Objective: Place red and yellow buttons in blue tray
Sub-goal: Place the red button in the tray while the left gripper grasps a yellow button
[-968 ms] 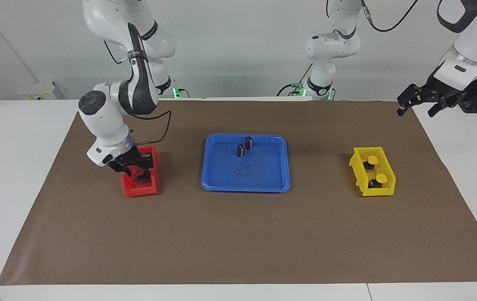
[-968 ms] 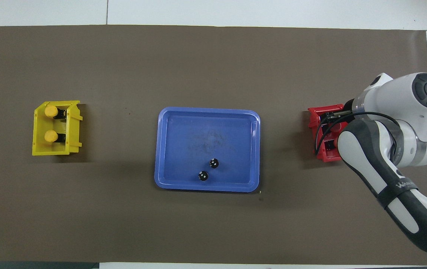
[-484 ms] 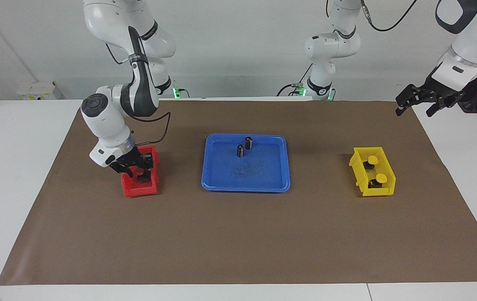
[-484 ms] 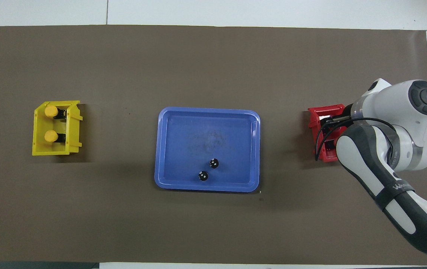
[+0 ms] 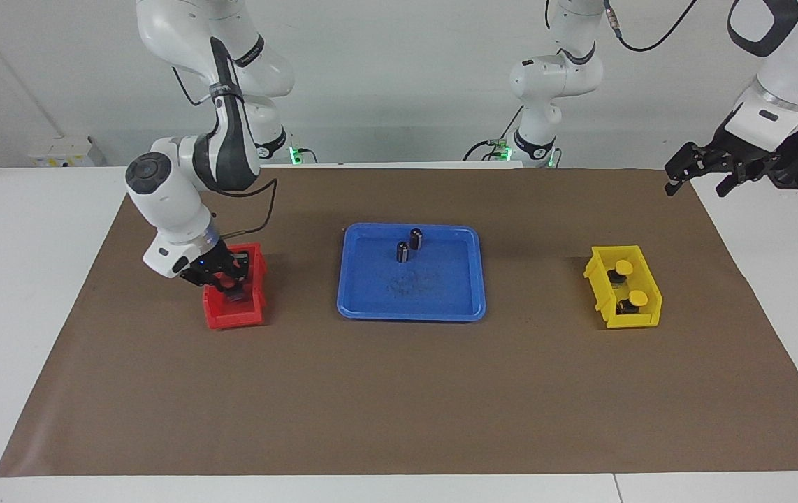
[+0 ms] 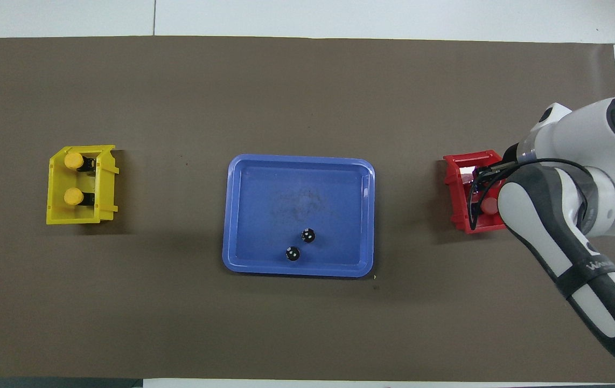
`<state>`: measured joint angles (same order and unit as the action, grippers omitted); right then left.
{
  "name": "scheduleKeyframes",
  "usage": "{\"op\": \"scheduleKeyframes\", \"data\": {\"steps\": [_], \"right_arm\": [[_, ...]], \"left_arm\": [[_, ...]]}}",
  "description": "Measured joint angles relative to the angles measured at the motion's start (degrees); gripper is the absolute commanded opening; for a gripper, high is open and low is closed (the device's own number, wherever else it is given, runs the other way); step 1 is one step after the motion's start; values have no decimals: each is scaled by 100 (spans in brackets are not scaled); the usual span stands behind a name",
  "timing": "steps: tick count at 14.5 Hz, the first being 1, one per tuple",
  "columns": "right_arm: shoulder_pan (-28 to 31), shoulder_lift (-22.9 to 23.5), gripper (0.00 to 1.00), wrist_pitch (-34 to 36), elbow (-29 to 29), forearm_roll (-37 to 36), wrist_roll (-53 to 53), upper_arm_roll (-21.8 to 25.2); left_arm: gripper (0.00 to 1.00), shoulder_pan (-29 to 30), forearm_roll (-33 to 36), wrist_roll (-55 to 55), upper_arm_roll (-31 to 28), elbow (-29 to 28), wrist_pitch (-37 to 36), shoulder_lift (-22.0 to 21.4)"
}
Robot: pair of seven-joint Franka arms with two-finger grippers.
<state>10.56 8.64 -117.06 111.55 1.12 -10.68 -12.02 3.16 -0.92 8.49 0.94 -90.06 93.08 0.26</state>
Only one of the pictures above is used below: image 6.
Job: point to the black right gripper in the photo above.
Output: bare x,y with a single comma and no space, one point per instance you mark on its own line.
486,182

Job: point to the red push button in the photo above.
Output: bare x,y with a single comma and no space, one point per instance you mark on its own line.
489,205

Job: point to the yellow push button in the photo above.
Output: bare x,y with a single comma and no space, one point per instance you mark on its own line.
74,160
74,196

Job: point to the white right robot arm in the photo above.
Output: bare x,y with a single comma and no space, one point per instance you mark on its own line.
555,253

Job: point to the blue plastic tray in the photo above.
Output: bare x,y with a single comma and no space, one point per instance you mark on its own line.
264,205

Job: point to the red plastic bin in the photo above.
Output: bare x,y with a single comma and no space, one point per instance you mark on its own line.
455,205

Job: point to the yellow plastic bin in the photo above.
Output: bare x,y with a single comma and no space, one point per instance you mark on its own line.
108,183

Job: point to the black cylindrical capacitor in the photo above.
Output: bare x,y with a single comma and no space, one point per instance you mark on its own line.
308,235
292,254

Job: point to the brown paper mat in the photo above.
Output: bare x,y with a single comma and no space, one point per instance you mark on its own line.
178,323

